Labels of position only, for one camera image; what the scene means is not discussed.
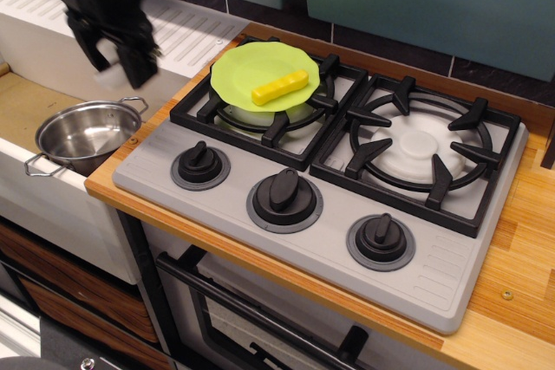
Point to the black oven door handle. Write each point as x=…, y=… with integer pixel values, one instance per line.
x=255, y=315

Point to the black burner grate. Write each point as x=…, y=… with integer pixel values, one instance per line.
x=488, y=135
x=339, y=83

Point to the white right burner cap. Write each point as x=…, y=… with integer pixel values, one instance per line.
x=415, y=140

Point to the white burner cap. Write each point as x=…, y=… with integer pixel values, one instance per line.
x=257, y=122
x=415, y=140

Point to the white left burner cap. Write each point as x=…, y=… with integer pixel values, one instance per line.
x=257, y=122

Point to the stainless steel pot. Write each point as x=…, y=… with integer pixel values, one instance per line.
x=80, y=138

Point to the black right stove knob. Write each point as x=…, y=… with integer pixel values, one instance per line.
x=381, y=243

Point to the black right burner grate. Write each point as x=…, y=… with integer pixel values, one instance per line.
x=488, y=135

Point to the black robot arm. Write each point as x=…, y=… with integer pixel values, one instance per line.
x=125, y=25

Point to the wooden drawer front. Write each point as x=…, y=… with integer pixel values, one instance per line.
x=96, y=305

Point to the black left burner grate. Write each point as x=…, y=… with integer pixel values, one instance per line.
x=339, y=83

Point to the lime green plate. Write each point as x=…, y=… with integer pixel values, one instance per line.
x=254, y=65

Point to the white toy mushroom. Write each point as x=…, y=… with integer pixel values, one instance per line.
x=114, y=76

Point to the black middle stove knob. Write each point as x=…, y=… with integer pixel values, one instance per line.
x=284, y=203

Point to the black left stove knob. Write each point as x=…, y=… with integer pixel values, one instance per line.
x=200, y=168

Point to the white toy sink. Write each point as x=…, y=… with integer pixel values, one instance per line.
x=43, y=70

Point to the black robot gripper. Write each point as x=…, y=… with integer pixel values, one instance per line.
x=122, y=22

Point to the grey toy stovetop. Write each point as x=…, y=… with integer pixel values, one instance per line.
x=433, y=289

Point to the black stove knob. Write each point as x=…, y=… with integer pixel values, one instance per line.
x=200, y=168
x=284, y=203
x=381, y=243

